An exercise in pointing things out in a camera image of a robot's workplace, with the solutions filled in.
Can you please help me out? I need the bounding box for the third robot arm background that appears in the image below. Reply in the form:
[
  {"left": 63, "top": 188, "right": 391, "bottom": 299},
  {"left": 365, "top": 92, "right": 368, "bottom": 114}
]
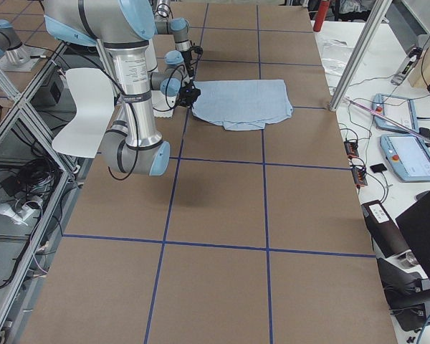
[{"left": 0, "top": 19, "right": 46, "bottom": 72}]

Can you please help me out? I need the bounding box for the white curved sheet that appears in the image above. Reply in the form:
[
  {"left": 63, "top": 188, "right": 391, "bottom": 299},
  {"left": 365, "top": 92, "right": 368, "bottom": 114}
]
[{"left": 52, "top": 67, "right": 115, "bottom": 158}]

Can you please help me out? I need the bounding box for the clear plastic bag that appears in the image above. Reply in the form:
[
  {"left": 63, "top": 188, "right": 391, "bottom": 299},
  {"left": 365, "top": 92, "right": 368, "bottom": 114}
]
[{"left": 317, "top": 36, "right": 354, "bottom": 95}]

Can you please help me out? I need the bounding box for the brown paper table cover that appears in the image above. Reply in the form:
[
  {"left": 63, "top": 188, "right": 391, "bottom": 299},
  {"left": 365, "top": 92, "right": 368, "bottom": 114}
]
[{"left": 19, "top": 3, "right": 396, "bottom": 343}]

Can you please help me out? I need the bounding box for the far teach pendant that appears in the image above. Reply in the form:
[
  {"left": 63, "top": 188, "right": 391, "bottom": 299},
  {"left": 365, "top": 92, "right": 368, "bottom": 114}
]
[{"left": 372, "top": 93, "right": 419, "bottom": 132}]

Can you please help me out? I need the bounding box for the orange circuit board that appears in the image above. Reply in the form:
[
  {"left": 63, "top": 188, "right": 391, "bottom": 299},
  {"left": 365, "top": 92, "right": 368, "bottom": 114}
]
[{"left": 344, "top": 140, "right": 359, "bottom": 159}]

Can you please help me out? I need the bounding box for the white pedestal column with base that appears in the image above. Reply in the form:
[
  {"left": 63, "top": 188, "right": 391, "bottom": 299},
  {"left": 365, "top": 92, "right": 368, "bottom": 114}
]
[{"left": 145, "top": 39, "right": 176, "bottom": 118}]

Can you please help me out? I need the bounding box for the light blue button-up shirt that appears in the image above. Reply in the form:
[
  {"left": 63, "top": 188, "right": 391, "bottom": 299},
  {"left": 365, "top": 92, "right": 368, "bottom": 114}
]
[{"left": 193, "top": 80, "right": 293, "bottom": 131}]

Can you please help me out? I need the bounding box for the near teach pendant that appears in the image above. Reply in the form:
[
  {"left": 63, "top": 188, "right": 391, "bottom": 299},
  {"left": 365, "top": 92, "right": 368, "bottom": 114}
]
[{"left": 379, "top": 134, "right": 430, "bottom": 182}]

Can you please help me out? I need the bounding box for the metal reacher rod tool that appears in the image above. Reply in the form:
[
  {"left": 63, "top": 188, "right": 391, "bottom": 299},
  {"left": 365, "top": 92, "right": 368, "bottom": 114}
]
[{"left": 345, "top": 97, "right": 430, "bottom": 144}]

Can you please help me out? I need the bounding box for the aluminium frame post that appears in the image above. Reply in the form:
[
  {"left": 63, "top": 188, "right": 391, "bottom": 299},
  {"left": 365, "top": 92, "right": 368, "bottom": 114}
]
[{"left": 328, "top": 0, "right": 393, "bottom": 112}]

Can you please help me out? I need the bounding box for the red bottle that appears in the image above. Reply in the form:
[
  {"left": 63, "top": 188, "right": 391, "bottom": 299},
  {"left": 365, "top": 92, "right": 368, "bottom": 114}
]
[{"left": 313, "top": 0, "right": 330, "bottom": 32}]

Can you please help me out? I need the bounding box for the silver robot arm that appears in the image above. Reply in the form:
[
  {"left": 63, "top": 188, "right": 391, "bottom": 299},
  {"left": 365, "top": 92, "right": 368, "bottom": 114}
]
[
  {"left": 152, "top": 0, "right": 195, "bottom": 79},
  {"left": 44, "top": 1, "right": 171, "bottom": 176}
]

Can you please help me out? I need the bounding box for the black monitor stand equipment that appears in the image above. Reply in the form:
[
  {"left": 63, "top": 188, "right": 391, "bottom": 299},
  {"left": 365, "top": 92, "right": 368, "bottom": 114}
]
[{"left": 361, "top": 191, "right": 430, "bottom": 331}]

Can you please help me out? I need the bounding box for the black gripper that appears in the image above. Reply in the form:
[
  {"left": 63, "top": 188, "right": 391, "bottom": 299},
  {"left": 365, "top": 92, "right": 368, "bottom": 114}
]
[{"left": 181, "top": 50, "right": 194, "bottom": 77}]

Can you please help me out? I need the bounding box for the teach pendant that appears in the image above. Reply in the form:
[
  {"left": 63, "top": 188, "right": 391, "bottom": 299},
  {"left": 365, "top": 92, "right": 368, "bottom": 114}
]
[
  {"left": 372, "top": 93, "right": 419, "bottom": 132},
  {"left": 379, "top": 134, "right": 430, "bottom": 182}
]

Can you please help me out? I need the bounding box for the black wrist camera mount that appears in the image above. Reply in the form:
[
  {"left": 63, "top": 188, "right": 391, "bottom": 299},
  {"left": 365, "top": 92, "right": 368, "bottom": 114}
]
[
  {"left": 192, "top": 45, "right": 204, "bottom": 57},
  {"left": 176, "top": 83, "right": 201, "bottom": 108}
]

